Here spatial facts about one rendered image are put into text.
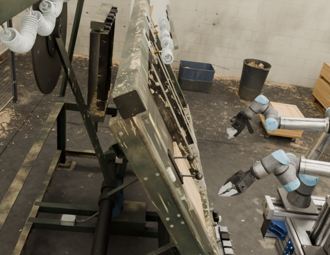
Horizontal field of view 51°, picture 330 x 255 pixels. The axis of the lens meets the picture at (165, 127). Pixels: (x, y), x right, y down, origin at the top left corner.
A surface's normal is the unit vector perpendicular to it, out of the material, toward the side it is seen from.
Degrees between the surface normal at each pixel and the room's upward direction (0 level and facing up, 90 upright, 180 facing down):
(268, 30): 90
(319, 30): 90
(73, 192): 0
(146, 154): 90
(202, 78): 90
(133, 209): 0
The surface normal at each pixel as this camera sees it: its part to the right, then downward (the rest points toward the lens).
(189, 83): 0.06, 0.51
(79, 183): 0.15, -0.86
